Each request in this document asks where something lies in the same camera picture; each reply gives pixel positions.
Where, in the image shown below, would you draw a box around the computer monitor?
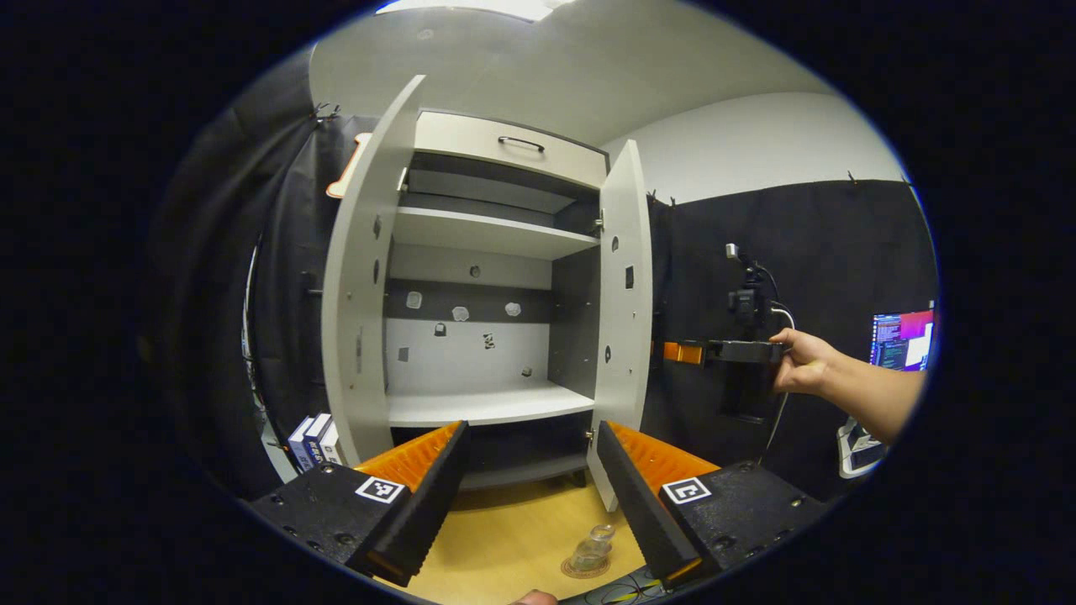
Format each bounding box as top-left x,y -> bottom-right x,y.
870,309 -> 936,372

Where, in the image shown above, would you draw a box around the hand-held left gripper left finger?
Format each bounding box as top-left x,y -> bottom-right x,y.
244,420 -> 472,587

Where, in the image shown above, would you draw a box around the clear glass bottle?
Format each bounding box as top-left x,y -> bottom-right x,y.
570,524 -> 616,572

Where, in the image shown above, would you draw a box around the ceiling light panel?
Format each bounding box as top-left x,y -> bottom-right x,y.
376,0 -> 572,23

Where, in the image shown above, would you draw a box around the white cabinet shelf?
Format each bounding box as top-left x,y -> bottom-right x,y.
393,207 -> 600,261
387,380 -> 596,429

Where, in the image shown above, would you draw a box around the white device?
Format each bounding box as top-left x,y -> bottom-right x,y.
836,418 -> 889,480

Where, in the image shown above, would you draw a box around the white cabinet door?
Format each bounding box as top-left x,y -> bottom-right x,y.
321,75 -> 427,467
586,139 -> 655,513

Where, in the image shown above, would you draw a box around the black backdrop cloth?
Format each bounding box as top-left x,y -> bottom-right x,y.
139,50 -> 940,505

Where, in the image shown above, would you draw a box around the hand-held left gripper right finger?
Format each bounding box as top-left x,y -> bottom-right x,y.
595,420 -> 829,589

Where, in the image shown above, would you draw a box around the black camera on stand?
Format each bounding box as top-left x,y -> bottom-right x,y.
723,243 -> 795,425

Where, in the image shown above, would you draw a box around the grey white cabinet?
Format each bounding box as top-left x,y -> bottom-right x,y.
382,108 -> 610,492

